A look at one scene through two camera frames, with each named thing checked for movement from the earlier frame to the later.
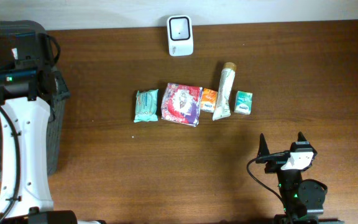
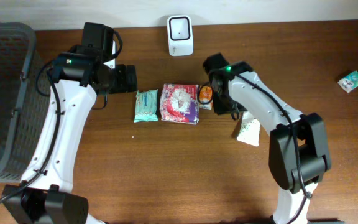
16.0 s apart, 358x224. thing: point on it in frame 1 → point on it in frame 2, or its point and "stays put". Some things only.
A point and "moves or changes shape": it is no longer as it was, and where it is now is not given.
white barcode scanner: (180, 35) stays put
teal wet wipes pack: (146, 106) stays put
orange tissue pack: (209, 101) moves or changes shape
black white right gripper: (273, 166) → (219, 109)
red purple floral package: (181, 104) stays put
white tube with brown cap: (222, 109) → (249, 132)
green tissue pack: (243, 102) → (351, 81)
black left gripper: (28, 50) → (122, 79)
